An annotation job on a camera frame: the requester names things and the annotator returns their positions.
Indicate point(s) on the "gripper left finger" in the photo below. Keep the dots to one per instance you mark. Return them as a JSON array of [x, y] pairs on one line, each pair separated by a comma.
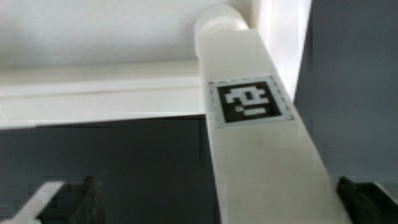
[[62, 204]]

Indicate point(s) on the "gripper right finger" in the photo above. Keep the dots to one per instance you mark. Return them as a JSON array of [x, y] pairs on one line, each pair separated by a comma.
[[369, 201]]

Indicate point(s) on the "white desk top tray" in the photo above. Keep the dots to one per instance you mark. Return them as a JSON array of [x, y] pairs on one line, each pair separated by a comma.
[[98, 59]]

